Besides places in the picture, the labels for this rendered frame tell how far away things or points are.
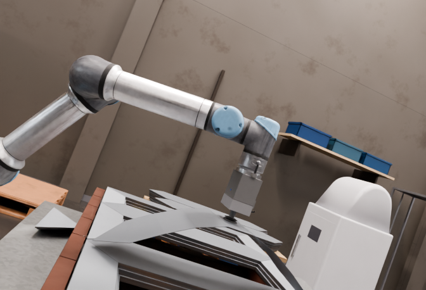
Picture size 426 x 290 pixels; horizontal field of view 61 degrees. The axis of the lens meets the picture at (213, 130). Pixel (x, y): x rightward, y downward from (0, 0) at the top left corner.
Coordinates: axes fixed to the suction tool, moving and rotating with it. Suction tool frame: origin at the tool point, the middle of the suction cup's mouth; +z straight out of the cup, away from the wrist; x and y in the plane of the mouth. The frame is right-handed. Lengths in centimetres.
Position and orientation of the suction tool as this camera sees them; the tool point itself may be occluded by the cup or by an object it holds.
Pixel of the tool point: (228, 225)
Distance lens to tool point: 105.4
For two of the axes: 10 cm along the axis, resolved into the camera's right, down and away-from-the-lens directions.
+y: -2.4, -0.4, 9.7
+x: -9.0, -3.7, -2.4
